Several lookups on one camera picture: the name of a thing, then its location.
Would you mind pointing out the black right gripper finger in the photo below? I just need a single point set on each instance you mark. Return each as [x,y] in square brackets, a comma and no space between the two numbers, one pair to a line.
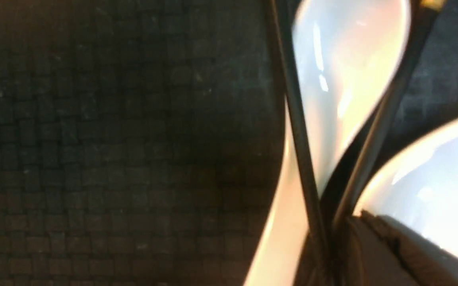
[382,251]

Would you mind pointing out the white square dish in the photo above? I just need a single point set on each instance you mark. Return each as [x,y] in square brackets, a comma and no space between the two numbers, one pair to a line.
[419,188]

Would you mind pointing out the white ceramic soup spoon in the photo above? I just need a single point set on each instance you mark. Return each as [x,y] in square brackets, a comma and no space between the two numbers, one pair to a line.
[347,52]

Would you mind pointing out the black chopstick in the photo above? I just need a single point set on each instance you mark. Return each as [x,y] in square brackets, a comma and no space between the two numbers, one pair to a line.
[317,231]

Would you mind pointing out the black chopstick gold-tipped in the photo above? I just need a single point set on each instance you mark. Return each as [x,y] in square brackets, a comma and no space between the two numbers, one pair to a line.
[427,13]

